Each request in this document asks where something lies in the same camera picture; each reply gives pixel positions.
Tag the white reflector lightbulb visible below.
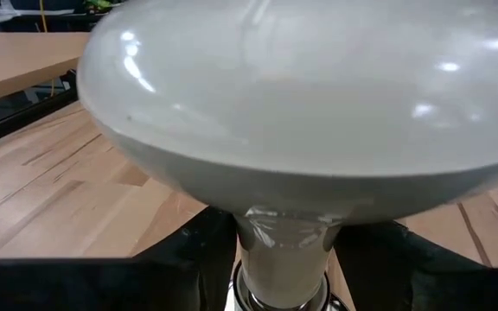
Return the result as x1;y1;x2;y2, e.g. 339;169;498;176
75;0;498;310

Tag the black metal table frame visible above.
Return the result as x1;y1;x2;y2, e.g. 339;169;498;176
0;71;80;152

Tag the yellow cable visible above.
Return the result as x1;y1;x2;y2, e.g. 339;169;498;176
39;0;55;98

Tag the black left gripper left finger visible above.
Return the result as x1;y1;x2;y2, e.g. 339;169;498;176
0;206;238;311

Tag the light brown wooden desk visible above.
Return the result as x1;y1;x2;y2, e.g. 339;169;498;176
0;32;91;109

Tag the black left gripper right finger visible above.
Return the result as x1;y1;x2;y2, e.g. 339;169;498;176
334;219;498;311

